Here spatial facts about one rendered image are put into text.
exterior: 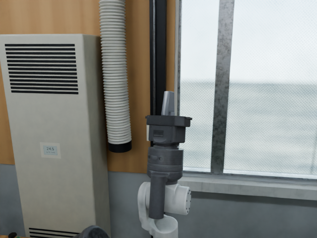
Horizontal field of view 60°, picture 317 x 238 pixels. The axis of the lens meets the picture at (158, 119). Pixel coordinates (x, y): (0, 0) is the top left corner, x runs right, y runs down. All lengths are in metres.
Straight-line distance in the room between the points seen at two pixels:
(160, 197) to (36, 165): 1.37
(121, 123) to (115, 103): 0.14
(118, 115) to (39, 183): 0.68
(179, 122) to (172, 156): 0.08
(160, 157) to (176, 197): 0.10
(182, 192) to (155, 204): 0.07
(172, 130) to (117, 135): 1.12
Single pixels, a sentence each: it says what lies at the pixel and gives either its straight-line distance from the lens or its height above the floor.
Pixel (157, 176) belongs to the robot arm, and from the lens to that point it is 0.62.
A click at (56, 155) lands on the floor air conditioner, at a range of 1.82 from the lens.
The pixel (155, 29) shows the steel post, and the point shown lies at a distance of 1.69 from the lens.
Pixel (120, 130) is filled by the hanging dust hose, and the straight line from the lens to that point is 1.73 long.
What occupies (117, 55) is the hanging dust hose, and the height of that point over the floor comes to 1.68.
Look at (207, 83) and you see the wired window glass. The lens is 1.85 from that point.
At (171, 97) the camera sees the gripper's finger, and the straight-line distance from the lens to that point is 0.68.
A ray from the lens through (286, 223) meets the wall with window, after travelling 2.22.
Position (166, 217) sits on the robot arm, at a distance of 0.76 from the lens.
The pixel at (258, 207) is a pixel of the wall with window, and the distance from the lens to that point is 2.12.
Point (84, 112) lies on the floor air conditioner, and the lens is 1.65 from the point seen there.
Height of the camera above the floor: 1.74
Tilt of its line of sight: 15 degrees down
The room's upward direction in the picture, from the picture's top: straight up
